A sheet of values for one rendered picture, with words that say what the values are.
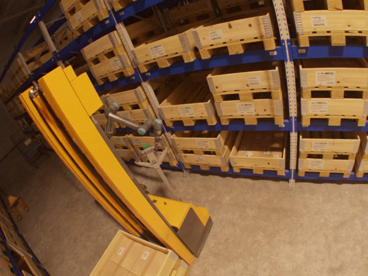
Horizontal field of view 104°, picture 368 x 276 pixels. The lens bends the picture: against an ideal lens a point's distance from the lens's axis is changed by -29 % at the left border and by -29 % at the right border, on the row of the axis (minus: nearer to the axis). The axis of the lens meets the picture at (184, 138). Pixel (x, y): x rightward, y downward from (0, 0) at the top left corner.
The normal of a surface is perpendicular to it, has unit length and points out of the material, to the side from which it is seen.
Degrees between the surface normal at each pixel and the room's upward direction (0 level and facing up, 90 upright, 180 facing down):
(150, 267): 0
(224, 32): 90
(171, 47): 90
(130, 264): 0
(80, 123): 90
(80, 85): 90
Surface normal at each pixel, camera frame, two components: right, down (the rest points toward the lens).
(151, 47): -0.42, 0.64
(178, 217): -0.33, -0.77
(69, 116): 0.85, 0.01
